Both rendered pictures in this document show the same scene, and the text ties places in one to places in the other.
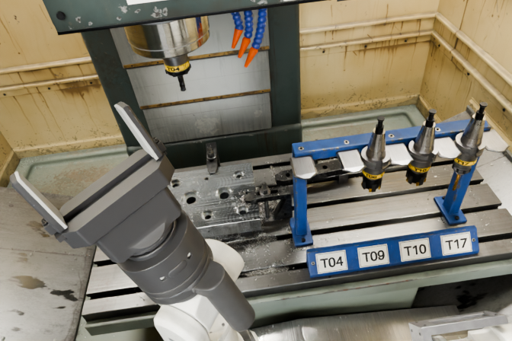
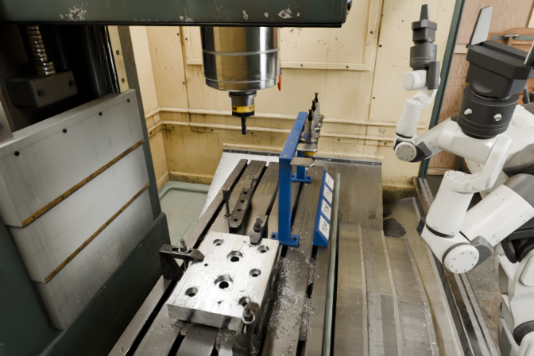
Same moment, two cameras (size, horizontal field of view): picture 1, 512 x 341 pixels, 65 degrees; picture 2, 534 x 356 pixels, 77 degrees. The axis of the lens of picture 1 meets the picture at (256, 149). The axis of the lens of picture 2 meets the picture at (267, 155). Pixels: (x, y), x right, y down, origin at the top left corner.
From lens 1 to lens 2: 0.98 m
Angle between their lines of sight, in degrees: 63
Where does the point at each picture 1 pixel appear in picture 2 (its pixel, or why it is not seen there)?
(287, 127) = (158, 219)
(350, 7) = not seen: hidden behind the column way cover
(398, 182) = (268, 187)
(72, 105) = not seen: outside the picture
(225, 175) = (213, 250)
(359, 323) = (345, 257)
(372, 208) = not seen: hidden behind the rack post
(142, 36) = (271, 63)
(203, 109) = (106, 238)
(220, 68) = (114, 177)
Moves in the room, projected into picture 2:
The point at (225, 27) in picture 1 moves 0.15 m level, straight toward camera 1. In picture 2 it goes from (114, 129) to (161, 133)
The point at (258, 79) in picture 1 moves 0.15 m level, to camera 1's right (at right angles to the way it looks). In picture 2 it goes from (141, 176) to (164, 157)
